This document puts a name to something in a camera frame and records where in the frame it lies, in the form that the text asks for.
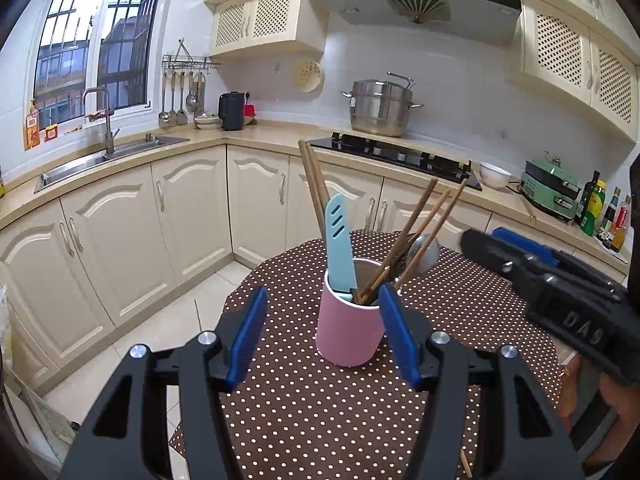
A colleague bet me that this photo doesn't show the person's right hand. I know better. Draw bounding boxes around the person's right hand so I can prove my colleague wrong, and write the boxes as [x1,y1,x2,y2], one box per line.
[557,354,640,466]

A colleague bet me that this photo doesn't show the round cream perforated plate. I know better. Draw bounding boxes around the round cream perforated plate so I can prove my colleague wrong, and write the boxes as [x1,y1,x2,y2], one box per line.
[292,58,325,93]

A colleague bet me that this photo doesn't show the small lattice-door wall cabinet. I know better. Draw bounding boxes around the small lattice-door wall cabinet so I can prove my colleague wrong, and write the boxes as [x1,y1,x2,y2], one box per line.
[209,0,328,58]

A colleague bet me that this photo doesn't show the cream base cabinets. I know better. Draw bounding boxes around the cream base cabinets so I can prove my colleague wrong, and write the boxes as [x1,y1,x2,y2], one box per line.
[0,125,631,396]

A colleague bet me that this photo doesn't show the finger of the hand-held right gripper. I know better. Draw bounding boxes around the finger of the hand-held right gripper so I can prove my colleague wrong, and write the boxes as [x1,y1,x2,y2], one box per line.
[459,229,556,291]
[492,226,626,293]

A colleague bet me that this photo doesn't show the black gas stove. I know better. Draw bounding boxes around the black gas stove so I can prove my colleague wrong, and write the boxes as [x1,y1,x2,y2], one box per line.
[305,132,483,192]

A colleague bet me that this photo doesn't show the pink utensil holder cup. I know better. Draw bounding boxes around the pink utensil holder cup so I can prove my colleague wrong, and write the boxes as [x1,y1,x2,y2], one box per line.
[315,257,387,367]

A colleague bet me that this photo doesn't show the wide lattice-door wall cabinet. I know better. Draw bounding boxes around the wide lattice-door wall cabinet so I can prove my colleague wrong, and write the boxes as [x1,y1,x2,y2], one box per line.
[505,0,640,143]

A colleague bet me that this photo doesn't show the light blue knife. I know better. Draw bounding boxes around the light blue knife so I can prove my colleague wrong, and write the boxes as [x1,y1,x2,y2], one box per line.
[324,193,358,295]

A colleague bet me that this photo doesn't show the wall utensil rack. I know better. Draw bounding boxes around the wall utensil rack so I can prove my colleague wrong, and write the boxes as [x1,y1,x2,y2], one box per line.
[161,37,222,73]

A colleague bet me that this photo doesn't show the stainless steel steamer pot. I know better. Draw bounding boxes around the stainless steel steamer pot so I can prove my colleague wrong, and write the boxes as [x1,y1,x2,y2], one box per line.
[341,72,425,138]

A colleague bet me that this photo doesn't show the red-labelled sauce bottle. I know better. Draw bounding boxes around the red-labelled sauce bottle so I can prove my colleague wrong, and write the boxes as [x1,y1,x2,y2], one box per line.
[610,195,632,253]

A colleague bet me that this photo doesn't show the black kettle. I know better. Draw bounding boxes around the black kettle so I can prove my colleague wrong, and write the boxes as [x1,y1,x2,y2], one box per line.
[218,91,246,132]

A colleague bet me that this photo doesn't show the metal faucet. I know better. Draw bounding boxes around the metal faucet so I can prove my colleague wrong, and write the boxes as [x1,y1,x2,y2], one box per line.
[81,86,121,156]

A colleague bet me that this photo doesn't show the dark oil bottle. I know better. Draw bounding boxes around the dark oil bottle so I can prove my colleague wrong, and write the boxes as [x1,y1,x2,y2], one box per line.
[575,171,601,227]

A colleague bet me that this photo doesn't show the orange dish soap bottle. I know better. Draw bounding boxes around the orange dish soap bottle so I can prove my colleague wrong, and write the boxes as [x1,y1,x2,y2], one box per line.
[24,100,41,151]

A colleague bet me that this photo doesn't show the stainless steel sink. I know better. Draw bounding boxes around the stainless steel sink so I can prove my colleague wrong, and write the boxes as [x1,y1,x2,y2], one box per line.
[34,134,191,194]

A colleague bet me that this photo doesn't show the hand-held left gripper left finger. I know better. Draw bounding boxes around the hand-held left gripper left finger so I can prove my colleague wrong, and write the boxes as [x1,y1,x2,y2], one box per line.
[57,286,269,480]

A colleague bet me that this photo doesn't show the brown polka dot tablecloth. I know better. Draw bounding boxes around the brown polka dot tablecloth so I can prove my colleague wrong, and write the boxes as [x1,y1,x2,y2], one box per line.
[169,230,563,480]

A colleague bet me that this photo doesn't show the black and grey range hood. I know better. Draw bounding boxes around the black and grey range hood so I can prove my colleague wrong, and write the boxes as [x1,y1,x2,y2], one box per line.
[305,0,523,46]

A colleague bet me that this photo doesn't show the green electric cooker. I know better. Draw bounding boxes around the green electric cooker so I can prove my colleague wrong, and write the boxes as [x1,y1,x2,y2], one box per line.
[519,152,583,222]

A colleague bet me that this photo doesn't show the dark sauce bottle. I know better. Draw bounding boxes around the dark sauce bottle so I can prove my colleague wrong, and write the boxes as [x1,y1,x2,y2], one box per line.
[597,187,621,246]

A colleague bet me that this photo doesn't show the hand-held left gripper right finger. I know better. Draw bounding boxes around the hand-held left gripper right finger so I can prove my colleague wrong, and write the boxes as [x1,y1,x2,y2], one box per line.
[376,283,586,480]

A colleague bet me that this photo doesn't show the green bottle yellow cap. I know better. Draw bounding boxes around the green bottle yellow cap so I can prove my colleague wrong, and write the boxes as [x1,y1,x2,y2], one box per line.
[582,180,607,237]

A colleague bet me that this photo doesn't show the bunch of wooden chopsticks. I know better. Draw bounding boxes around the bunch of wooden chopsticks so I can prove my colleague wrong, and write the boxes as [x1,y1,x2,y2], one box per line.
[298,140,468,306]

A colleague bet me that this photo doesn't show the white bowl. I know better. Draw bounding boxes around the white bowl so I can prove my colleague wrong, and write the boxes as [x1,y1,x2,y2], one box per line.
[479,161,513,190]

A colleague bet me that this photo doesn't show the metal spoon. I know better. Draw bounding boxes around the metal spoon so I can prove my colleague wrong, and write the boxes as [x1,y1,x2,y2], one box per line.
[392,233,442,293]

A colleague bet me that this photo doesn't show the barred window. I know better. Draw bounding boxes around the barred window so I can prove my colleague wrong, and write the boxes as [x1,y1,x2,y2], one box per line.
[30,0,171,133]

